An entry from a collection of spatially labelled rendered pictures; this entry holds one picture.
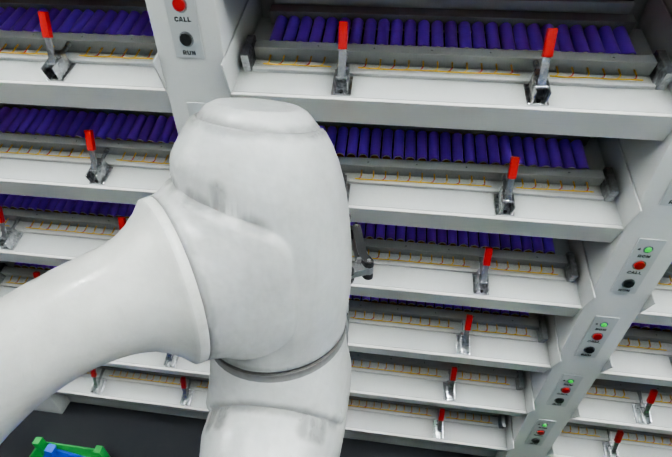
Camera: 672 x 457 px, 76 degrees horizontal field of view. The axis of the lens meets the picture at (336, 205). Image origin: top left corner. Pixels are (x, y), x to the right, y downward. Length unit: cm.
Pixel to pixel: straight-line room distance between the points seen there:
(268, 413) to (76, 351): 13
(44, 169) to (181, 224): 73
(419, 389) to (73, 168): 89
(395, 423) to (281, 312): 108
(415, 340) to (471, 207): 38
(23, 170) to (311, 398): 77
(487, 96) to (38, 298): 56
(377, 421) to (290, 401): 100
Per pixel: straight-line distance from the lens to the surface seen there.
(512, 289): 88
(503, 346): 103
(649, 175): 76
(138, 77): 73
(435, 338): 100
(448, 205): 73
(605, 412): 127
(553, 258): 91
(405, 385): 115
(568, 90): 69
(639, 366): 113
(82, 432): 164
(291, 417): 32
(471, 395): 117
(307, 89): 64
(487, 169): 76
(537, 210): 76
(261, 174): 22
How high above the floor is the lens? 131
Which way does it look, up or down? 37 degrees down
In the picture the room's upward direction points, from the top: straight up
